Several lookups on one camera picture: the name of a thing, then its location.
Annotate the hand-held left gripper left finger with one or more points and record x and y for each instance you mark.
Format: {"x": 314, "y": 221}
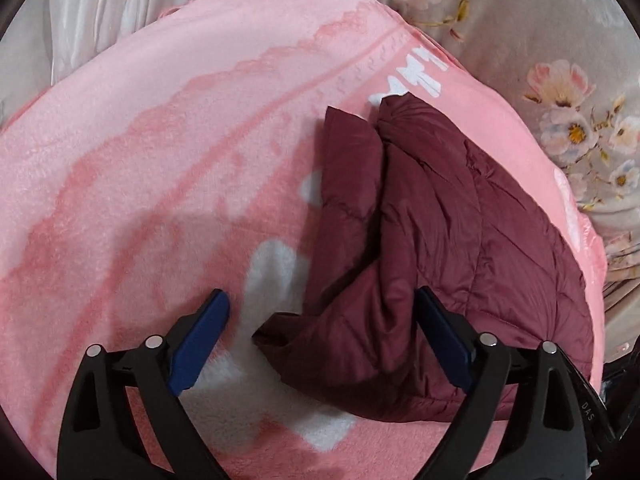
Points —
{"x": 200, "y": 340}

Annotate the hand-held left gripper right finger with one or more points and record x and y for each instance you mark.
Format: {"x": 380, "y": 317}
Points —
{"x": 445, "y": 340}

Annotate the maroon puffer jacket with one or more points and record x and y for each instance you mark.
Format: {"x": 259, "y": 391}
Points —
{"x": 440, "y": 240}

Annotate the pink printed blanket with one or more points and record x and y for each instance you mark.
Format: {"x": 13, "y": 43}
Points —
{"x": 150, "y": 160}

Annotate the grey floral bedsheet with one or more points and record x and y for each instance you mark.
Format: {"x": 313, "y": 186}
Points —
{"x": 540, "y": 35}

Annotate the white satin curtain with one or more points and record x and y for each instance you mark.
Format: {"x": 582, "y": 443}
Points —
{"x": 100, "y": 5}

